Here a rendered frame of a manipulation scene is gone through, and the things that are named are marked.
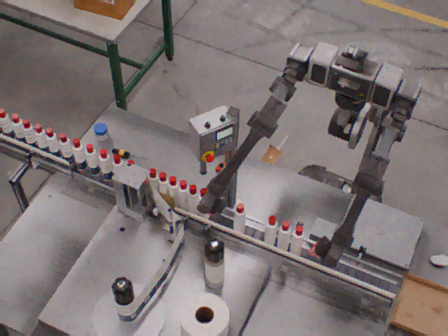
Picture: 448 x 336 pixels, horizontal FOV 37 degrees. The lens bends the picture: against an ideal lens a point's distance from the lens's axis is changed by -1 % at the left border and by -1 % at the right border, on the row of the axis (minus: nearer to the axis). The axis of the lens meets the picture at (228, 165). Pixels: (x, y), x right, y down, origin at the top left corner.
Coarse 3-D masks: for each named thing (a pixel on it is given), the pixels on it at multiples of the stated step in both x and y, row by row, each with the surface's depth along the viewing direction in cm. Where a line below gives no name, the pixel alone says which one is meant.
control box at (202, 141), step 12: (192, 120) 273; (204, 120) 273; (216, 120) 273; (228, 120) 273; (192, 132) 275; (204, 132) 269; (192, 144) 282; (204, 144) 274; (228, 144) 283; (204, 156) 279; (216, 156) 284
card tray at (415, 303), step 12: (408, 276) 301; (408, 288) 298; (420, 288) 298; (432, 288) 298; (444, 288) 296; (408, 300) 294; (420, 300) 295; (432, 300) 295; (444, 300) 295; (396, 312) 291; (408, 312) 291; (420, 312) 291; (432, 312) 291; (444, 312) 291; (396, 324) 285; (408, 324) 287; (420, 324) 287; (432, 324) 287; (444, 324) 287
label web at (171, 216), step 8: (144, 192) 314; (152, 192) 308; (160, 200) 303; (168, 208) 299; (168, 216) 298; (176, 216) 295; (176, 240) 287; (176, 248) 292; (168, 256) 282; (176, 256) 296; (168, 264) 286; (168, 272) 290
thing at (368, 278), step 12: (96, 180) 327; (216, 216) 315; (216, 228) 311; (252, 228) 311; (276, 240) 307; (276, 252) 304; (312, 252) 304; (324, 264) 300; (336, 276) 296; (360, 276) 296; (372, 276) 297; (384, 288) 293; (396, 288) 293
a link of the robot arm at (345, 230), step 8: (352, 184) 252; (360, 184) 252; (360, 192) 252; (368, 192) 250; (376, 192) 250; (360, 200) 255; (352, 208) 260; (360, 208) 258; (352, 216) 263; (344, 224) 269; (352, 224) 267; (336, 232) 275; (344, 232) 272; (352, 232) 272; (336, 240) 278; (344, 240) 276
